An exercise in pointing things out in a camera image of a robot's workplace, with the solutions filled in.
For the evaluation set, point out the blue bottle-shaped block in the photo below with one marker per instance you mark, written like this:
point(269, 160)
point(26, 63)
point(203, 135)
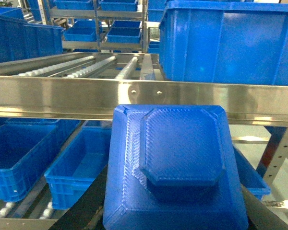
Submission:
point(172, 167)

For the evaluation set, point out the steel shelf rack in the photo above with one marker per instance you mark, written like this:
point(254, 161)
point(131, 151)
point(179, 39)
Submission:
point(70, 86)

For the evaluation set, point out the blue plastic bin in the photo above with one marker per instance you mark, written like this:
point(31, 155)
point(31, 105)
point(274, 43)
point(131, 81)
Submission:
point(27, 147)
point(70, 175)
point(225, 42)

